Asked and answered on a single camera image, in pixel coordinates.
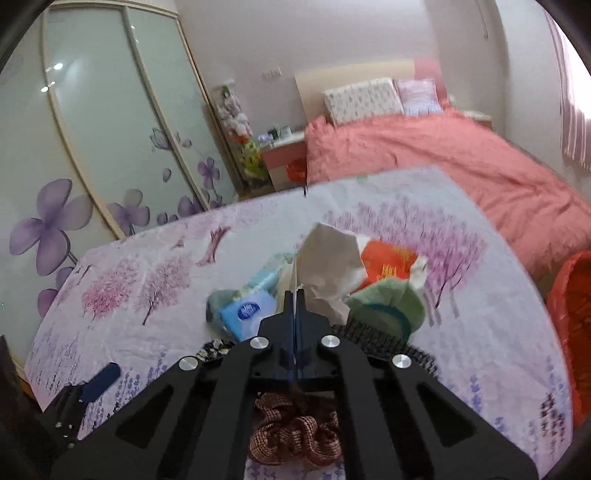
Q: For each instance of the beige and pink headboard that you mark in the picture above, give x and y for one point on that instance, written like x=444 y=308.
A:
x=351 y=74

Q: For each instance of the pink nightstand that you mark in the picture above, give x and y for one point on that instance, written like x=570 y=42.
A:
x=281 y=159

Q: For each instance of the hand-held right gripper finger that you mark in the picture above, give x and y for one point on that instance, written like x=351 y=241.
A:
x=300 y=323
x=290 y=323

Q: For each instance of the orange trash basket with liner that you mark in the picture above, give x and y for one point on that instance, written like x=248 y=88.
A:
x=570 y=323

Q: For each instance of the pink striped pillow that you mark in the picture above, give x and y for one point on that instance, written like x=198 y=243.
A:
x=418 y=97

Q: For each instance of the red paper decoration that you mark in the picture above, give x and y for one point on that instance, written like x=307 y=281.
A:
x=296 y=170

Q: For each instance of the pink duvet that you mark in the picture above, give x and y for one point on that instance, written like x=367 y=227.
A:
x=438 y=152

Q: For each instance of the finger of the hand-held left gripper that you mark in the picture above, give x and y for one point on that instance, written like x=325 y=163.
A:
x=99 y=383

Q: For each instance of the white paper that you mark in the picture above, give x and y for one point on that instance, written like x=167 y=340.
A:
x=328 y=263

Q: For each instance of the blue tissue packet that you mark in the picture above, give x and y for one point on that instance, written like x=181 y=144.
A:
x=244 y=316

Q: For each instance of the pink striped curtain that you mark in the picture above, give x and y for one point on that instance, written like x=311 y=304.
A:
x=575 y=101

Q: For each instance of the black patterned cloth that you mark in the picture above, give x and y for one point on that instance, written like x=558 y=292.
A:
x=374 y=339

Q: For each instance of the beige nightstand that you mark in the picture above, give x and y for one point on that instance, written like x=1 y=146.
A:
x=478 y=117

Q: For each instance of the blue patterned sock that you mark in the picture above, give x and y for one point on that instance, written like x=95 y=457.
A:
x=265 y=277

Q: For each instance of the white floral pillow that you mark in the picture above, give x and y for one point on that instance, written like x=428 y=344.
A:
x=362 y=99

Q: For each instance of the yellow green plush toy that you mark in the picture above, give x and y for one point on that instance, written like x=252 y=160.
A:
x=251 y=159

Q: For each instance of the light green towel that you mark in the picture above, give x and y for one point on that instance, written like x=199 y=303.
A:
x=392 y=300

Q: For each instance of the floral sliding door wardrobe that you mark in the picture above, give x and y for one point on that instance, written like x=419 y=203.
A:
x=92 y=115

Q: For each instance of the orange white tissue pack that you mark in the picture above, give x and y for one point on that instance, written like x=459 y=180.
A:
x=385 y=261

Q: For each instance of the hanging plush toys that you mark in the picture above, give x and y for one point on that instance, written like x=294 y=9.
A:
x=233 y=113

